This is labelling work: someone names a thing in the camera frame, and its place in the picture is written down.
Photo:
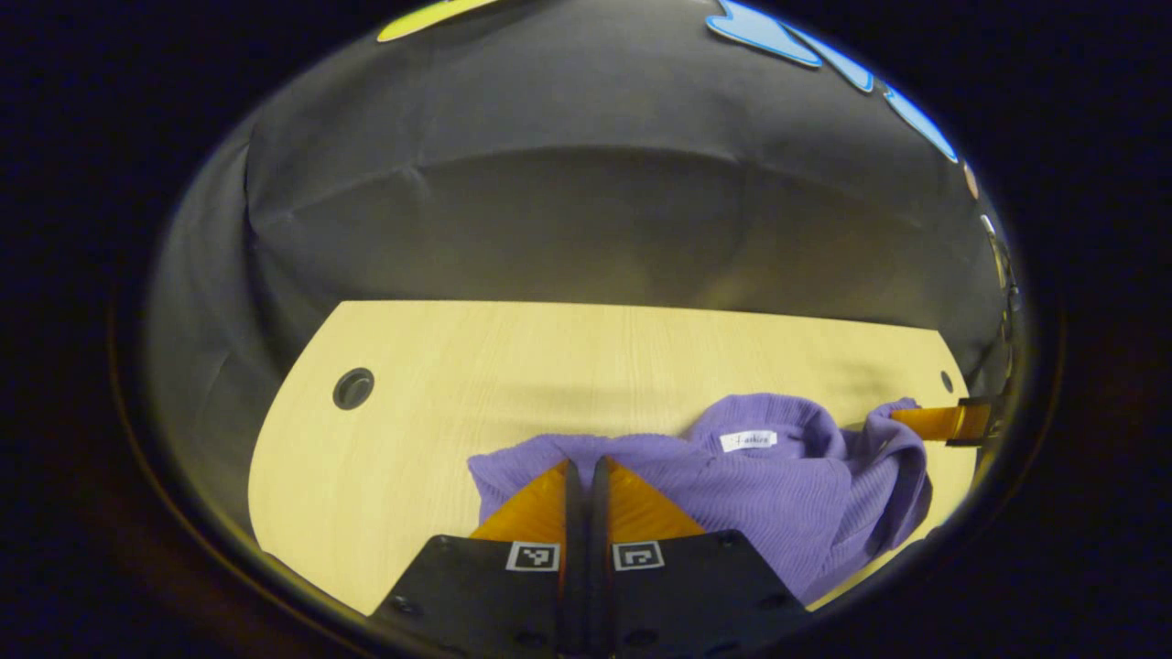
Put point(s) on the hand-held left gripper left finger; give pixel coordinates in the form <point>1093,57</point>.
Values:
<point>572,513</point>

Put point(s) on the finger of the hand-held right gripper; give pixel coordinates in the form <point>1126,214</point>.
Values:
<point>943,423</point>

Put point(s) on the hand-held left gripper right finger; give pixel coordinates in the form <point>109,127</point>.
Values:
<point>600,513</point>

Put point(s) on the purple button shirt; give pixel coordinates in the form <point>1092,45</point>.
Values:
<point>778,494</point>

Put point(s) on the black backdrop cloth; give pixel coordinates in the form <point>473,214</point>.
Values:
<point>595,229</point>

